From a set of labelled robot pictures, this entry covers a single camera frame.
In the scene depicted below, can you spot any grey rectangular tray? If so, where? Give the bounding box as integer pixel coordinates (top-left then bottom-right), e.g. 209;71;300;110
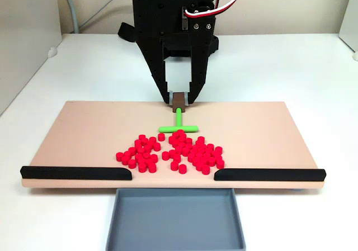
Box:
105;188;247;251

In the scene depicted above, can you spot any thin grey cable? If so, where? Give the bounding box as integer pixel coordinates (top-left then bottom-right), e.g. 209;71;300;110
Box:
80;0;134;30

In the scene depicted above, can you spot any peach plastic work board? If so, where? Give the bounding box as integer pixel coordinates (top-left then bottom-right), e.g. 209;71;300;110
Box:
21;100;327;192

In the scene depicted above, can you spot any black edge rail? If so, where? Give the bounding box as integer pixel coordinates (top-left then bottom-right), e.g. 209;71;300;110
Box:
214;168;327;182
20;165;133;181

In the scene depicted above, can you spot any green T pusher brown block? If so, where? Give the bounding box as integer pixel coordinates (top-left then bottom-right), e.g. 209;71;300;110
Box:
158;92;199;134

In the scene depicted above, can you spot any white red servo cable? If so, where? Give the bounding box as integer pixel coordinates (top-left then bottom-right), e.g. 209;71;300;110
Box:
183;0;249;19

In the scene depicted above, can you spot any thick grey cable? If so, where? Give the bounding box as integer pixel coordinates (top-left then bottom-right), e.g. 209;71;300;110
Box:
60;0;81;34

